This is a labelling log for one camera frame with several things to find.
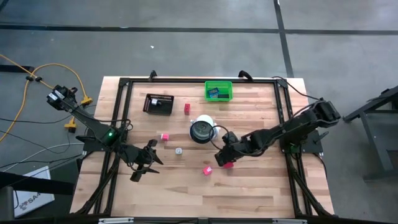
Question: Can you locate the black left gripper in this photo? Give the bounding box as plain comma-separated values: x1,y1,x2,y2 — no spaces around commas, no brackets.
123,139,164,183

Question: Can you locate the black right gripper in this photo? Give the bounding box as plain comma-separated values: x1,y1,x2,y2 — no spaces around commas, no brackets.
214,132,251,168

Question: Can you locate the white round container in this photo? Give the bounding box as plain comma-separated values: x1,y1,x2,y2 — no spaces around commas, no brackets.
188,114,222,144

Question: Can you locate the black plastic basket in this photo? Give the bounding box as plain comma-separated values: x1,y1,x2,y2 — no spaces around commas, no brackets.
142,94,175,116

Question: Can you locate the green plastic basket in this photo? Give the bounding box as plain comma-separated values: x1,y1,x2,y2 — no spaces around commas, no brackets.
204,81,234,102

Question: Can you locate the black bar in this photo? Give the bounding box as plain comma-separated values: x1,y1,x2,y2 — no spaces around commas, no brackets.
0,170,75,196

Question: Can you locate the white printed sign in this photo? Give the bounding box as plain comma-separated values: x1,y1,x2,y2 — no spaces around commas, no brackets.
14,166,55,218

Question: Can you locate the black metal stand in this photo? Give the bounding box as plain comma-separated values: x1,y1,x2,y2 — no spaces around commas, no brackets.
343,84,398,181

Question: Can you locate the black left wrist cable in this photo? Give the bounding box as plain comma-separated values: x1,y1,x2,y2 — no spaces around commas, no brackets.
127,146,156,175

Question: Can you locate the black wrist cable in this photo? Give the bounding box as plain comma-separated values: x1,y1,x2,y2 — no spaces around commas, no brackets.
210,124,231,151
127,146,156,175

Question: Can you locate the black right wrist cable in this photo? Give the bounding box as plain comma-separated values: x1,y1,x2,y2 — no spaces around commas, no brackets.
210,124,231,151

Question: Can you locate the silver bracket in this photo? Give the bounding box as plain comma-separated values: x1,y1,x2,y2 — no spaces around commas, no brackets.
98,217,135,224
272,218,308,224

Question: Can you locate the black aluminium table frame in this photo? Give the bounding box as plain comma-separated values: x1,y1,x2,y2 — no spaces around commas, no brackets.
74,76,335,218

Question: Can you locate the thin black cable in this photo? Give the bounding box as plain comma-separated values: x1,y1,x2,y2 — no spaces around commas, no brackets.
271,75,323,102

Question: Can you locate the white cable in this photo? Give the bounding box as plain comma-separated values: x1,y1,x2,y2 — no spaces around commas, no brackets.
0,142,82,174

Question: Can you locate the yellow cable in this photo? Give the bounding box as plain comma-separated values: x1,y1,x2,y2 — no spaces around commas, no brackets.
0,53,93,144

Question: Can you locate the black strap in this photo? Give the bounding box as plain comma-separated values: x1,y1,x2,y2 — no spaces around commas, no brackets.
0,64,35,74

